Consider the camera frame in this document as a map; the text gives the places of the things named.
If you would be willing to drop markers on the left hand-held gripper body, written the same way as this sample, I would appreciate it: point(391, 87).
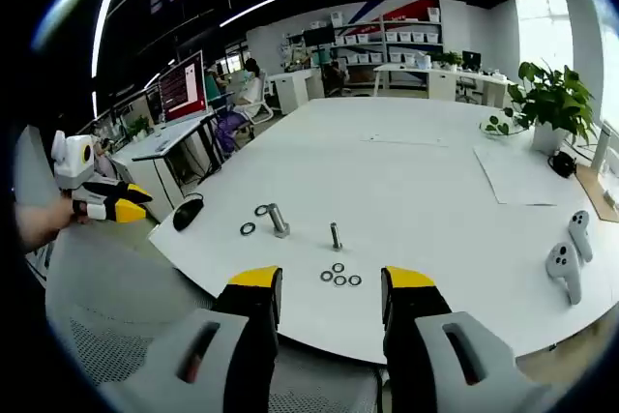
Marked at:
point(72, 166)

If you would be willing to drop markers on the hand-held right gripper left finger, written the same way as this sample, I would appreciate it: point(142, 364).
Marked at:
point(242, 335)

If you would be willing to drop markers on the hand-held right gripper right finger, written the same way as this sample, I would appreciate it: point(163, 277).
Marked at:
point(416, 335)

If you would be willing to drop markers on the small metal washer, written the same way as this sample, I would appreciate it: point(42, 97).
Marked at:
point(334, 267)
point(322, 276)
point(336, 280)
point(360, 280)

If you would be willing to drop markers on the large black washer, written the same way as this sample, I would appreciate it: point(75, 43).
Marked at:
point(256, 210)
point(242, 228)

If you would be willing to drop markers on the large metal threaded stud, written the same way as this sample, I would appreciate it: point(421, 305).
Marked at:
point(278, 220)

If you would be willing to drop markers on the small metal threaded stud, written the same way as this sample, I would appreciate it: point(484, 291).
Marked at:
point(335, 236)

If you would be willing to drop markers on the person's left hand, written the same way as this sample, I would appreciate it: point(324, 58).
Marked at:
point(67, 212)

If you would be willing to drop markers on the black computer mouse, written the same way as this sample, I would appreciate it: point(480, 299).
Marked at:
point(186, 214)

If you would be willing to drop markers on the small plant beside monitor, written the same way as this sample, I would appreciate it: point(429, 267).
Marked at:
point(140, 125)

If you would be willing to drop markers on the white monitor desk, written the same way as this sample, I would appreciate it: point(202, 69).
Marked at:
point(169, 137)

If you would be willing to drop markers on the grey mesh chair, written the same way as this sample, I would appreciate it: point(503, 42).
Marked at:
point(111, 297)

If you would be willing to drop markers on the computer monitor with red screen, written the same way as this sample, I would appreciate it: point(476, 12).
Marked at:
point(184, 89)

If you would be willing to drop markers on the purple cloth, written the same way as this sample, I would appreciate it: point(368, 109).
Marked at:
point(227, 127)

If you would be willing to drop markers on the white handheld controller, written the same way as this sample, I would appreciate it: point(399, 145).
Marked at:
point(563, 270)
point(580, 234)

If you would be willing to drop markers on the white office chair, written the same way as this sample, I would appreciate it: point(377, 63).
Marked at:
point(263, 94)

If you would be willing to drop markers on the white paper sheet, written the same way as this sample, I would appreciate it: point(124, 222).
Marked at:
point(522, 176)

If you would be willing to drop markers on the white cabinet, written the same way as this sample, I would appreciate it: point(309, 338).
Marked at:
point(290, 89)

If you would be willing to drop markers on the black round device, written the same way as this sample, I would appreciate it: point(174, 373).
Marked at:
point(562, 164)

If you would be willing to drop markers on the small plant in glass dish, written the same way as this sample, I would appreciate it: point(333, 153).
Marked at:
point(500, 125)

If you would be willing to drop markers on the wooden board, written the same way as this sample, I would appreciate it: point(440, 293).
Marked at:
point(597, 195)

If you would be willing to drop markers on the long white desk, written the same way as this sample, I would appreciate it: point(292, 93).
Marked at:
point(440, 81)

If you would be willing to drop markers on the black monitor on stand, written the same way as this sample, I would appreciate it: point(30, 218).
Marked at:
point(319, 36)

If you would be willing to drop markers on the large potted green plant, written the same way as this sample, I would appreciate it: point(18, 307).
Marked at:
point(551, 94)

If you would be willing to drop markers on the small green desk plant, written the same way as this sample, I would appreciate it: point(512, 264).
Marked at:
point(450, 60)

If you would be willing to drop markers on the small black monitor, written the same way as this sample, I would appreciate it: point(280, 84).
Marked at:
point(471, 59)

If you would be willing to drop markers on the white storage shelf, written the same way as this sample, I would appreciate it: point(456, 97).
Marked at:
point(383, 45)

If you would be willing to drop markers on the rows of white storage bins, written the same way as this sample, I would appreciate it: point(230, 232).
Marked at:
point(411, 37)

